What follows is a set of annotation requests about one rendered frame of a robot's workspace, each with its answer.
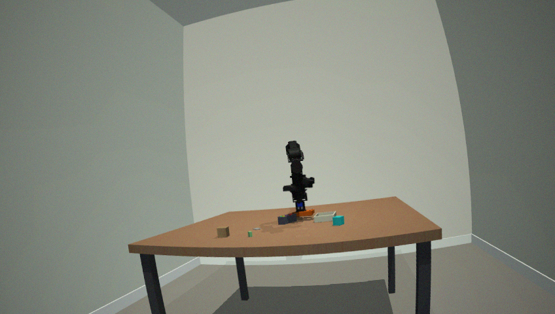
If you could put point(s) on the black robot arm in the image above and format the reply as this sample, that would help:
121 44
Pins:
294 155

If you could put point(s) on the small cyan cube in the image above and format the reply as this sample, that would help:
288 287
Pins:
338 220

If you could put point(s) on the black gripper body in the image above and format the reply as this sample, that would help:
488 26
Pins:
295 186

